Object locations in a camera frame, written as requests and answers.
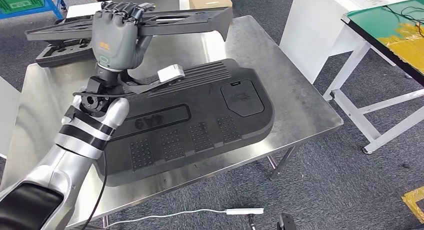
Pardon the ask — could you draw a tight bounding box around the white power cable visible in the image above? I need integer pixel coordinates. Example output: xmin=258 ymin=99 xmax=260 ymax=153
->
xmin=99 ymin=208 xmax=228 ymax=230

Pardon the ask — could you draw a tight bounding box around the black foam case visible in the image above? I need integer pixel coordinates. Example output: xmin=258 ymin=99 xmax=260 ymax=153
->
xmin=34 ymin=18 xmax=100 ymax=69

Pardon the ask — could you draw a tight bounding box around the yellow floor tape patch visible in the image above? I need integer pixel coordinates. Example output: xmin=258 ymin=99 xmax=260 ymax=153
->
xmin=401 ymin=186 xmax=424 ymax=224

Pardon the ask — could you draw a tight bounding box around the white power strip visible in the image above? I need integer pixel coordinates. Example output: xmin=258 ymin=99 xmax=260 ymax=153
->
xmin=225 ymin=207 xmax=265 ymax=216

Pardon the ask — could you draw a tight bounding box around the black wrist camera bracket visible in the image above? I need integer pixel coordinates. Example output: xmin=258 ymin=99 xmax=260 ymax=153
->
xmin=117 ymin=72 xmax=167 ymax=95

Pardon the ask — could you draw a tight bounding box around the black table cable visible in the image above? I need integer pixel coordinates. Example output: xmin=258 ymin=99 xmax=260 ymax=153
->
xmin=384 ymin=4 xmax=424 ymax=29

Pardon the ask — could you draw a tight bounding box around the blue cart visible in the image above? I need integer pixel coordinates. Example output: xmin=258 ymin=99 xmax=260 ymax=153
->
xmin=0 ymin=0 xmax=68 ymax=21

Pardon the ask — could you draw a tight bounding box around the white board panel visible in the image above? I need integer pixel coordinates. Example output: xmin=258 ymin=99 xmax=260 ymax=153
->
xmin=0 ymin=76 xmax=21 ymax=160

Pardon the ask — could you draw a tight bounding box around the black robot right foot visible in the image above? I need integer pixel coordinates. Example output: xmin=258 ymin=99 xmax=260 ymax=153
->
xmin=277 ymin=212 xmax=297 ymax=230

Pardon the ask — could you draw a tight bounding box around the large black plastic panel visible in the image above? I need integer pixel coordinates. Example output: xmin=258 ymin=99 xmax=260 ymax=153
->
xmin=92 ymin=58 xmax=276 ymax=188

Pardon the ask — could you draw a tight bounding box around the stainless steel workbench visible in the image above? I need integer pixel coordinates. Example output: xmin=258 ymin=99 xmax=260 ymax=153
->
xmin=0 ymin=14 xmax=345 ymax=230

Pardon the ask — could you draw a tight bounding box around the white table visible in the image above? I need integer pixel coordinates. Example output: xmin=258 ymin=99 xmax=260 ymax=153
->
xmin=279 ymin=0 xmax=403 ymax=85
xmin=66 ymin=0 xmax=190 ymax=21

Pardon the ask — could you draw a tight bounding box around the black plastic plate part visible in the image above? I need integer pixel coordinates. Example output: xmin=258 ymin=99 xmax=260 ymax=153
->
xmin=24 ymin=6 xmax=234 ymax=43

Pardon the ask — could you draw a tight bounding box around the green top table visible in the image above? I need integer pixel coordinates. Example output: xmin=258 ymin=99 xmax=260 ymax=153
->
xmin=322 ymin=0 xmax=424 ymax=156

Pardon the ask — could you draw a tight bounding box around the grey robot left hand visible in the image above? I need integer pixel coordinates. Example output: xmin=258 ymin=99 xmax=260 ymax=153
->
xmin=91 ymin=1 xmax=157 ymax=73

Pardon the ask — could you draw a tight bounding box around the green plastic crate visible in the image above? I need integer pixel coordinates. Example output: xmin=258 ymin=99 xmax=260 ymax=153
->
xmin=0 ymin=0 xmax=46 ymax=15

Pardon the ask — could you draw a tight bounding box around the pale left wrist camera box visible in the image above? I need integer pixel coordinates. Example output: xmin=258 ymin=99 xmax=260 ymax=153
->
xmin=156 ymin=64 xmax=186 ymax=84

